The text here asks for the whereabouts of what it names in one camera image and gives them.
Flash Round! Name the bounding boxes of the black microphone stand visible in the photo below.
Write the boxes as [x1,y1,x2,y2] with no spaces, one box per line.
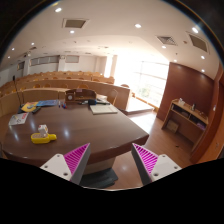
[13,75,23,108]

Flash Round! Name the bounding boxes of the large brown wooden table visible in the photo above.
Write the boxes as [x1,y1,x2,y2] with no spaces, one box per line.
[3,104,149,166]

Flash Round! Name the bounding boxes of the wooden shelf cabinet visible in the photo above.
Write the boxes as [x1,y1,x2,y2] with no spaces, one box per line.
[162,99,208,144]

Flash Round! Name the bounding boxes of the open white book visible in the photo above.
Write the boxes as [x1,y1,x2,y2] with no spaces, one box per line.
[90,104,118,115]

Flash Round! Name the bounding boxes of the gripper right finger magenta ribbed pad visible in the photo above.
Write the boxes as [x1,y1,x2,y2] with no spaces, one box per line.
[131,143,181,185]

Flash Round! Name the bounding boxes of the white paper booklet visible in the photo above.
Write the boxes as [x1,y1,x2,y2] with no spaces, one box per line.
[8,113,28,126]

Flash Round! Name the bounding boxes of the yellow power strip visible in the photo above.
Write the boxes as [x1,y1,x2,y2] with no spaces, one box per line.
[31,133,57,144]

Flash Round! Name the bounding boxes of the blue folder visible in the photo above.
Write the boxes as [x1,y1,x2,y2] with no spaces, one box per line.
[36,100,58,107]

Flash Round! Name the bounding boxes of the wooden desktop organizer box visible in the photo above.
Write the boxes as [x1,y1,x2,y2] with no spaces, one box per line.
[65,88,96,103]

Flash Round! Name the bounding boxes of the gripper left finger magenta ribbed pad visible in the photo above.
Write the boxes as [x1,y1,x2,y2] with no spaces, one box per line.
[41,143,91,185]

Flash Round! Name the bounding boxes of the yellow and blue bag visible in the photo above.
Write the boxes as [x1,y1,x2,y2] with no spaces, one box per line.
[21,102,37,112]

